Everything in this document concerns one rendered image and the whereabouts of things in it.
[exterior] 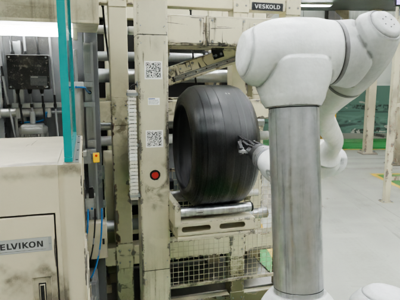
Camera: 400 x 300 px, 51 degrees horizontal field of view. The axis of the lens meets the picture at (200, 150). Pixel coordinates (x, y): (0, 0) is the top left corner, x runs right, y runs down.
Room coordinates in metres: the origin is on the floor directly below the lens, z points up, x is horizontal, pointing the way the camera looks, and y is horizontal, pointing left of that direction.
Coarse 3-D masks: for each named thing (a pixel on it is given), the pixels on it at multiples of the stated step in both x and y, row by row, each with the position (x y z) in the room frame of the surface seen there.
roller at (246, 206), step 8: (184, 208) 1.74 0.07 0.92; (192, 208) 1.75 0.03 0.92; (200, 208) 1.76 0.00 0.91; (208, 208) 1.76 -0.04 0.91; (216, 208) 1.77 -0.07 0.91; (224, 208) 1.78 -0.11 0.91; (232, 208) 1.79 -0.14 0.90; (240, 208) 1.80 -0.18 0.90; (248, 208) 1.81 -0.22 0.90; (184, 216) 1.74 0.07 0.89; (192, 216) 1.75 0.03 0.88
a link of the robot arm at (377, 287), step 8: (360, 288) 0.84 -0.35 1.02; (368, 288) 0.82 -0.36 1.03; (376, 288) 0.83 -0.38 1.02; (384, 288) 0.83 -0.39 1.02; (392, 288) 0.84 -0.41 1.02; (352, 296) 0.83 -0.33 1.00; (360, 296) 0.81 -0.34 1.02; (368, 296) 0.80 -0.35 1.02; (376, 296) 0.79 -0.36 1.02; (384, 296) 0.79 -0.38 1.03; (392, 296) 0.80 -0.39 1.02
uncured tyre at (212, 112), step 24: (192, 96) 1.79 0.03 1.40; (216, 96) 1.77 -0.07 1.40; (240, 96) 1.80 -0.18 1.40; (192, 120) 1.72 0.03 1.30; (216, 120) 1.68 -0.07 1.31; (240, 120) 1.71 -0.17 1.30; (192, 144) 1.70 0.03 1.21; (216, 144) 1.65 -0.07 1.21; (192, 168) 1.70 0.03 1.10; (216, 168) 1.65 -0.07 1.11; (240, 168) 1.68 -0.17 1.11; (192, 192) 1.74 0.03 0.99; (216, 192) 1.70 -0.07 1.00; (240, 192) 1.74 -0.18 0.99
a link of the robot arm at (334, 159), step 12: (336, 96) 0.95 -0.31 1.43; (348, 96) 0.93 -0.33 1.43; (324, 108) 1.00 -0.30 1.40; (336, 108) 0.99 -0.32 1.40; (324, 120) 1.05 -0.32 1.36; (336, 120) 1.13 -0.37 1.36; (324, 132) 1.12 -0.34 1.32; (336, 132) 1.14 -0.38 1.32; (324, 144) 1.27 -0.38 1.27; (336, 144) 1.21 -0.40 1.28; (324, 156) 1.28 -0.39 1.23; (336, 156) 1.28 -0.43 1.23; (324, 168) 1.29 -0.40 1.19; (336, 168) 1.32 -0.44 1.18
